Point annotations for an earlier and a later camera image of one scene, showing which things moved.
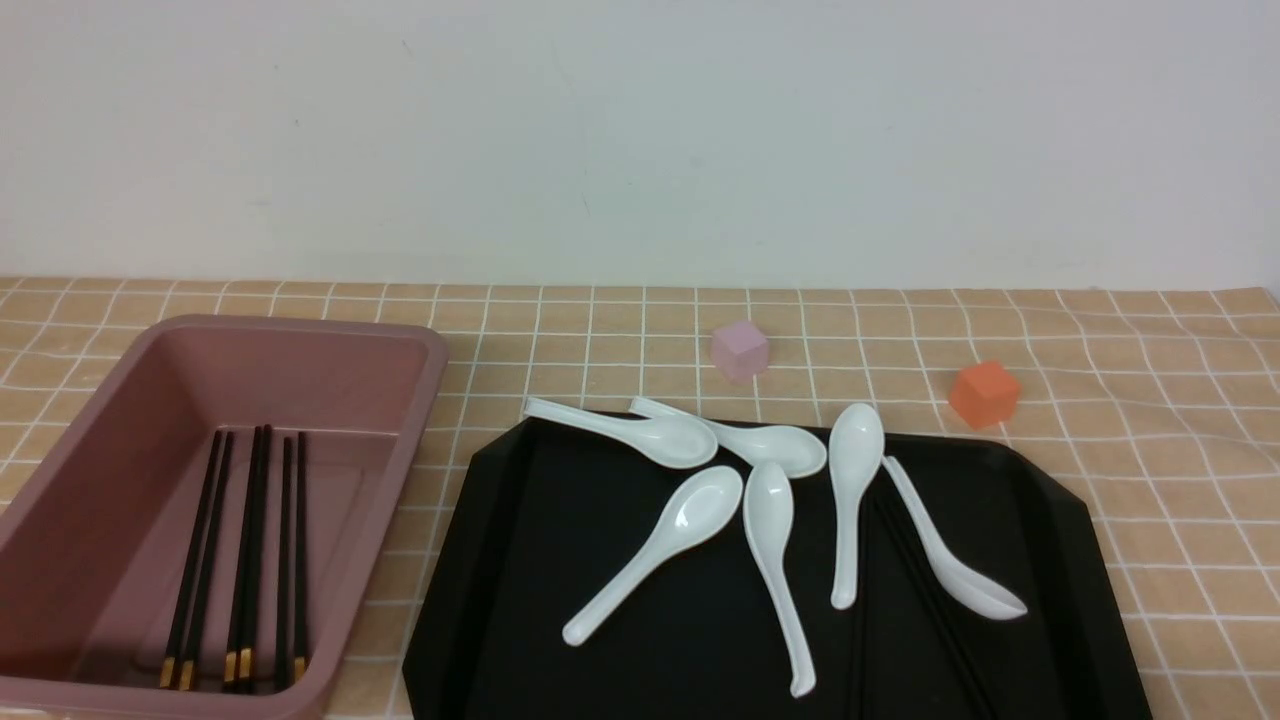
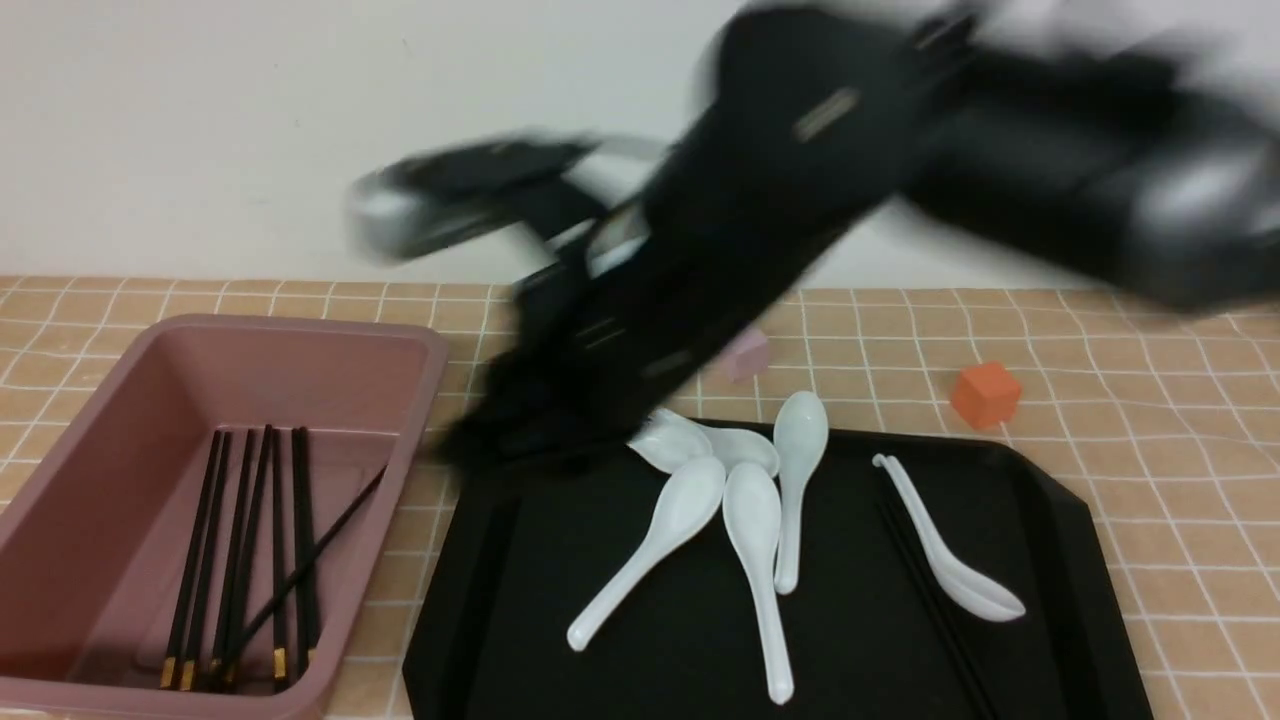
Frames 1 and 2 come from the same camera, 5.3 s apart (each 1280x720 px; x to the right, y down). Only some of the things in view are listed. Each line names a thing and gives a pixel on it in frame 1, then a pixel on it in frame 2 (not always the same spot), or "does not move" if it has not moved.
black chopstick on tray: (926, 607) does not move
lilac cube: (740, 351) does not move
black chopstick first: (168, 668) does not move
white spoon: (855, 451) → (799, 436)
